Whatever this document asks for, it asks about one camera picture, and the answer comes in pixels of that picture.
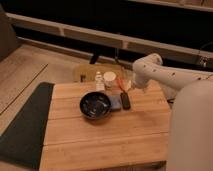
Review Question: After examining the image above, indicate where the white cup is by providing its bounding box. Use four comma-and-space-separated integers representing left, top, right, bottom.
103, 71, 116, 87

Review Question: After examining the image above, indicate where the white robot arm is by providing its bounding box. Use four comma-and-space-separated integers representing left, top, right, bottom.
133, 53, 213, 171

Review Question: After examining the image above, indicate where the small clear bottle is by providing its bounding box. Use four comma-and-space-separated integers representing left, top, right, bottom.
95, 71, 105, 91

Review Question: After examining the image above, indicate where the orange object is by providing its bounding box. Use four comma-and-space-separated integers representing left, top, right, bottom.
116, 77, 131, 92

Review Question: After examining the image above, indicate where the dark floor mat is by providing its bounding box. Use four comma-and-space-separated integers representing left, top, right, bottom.
0, 82, 54, 169

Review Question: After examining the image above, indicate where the black bowl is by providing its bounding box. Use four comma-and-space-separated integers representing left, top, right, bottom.
79, 92, 111, 120

